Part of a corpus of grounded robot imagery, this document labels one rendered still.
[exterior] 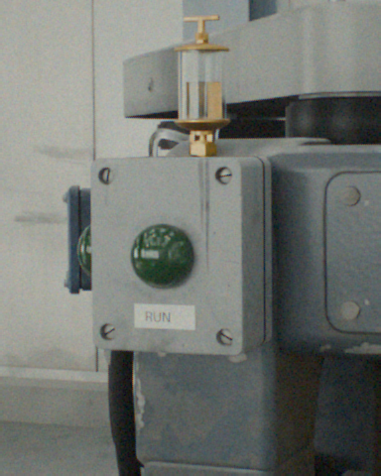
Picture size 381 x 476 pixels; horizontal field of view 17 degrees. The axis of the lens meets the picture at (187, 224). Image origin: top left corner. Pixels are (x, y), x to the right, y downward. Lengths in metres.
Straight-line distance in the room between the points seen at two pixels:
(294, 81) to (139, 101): 0.34
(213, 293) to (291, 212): 0.07
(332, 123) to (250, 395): 0.18
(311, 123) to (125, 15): 5.62
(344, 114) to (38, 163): 5.81
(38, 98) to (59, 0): 0.50
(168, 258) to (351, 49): 0.21
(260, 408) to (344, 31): 0.23
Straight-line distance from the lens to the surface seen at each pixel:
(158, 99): 1.03
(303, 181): 0.62
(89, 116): 6.39
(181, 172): 0.59
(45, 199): 6.50
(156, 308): 0.59
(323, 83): 0.74
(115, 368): 0.68
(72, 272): 1.10
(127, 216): 0.60
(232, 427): 0.64
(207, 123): 0.66
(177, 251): 0.58
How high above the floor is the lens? 1.33
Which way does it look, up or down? 3 degrees down
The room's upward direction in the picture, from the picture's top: straight up
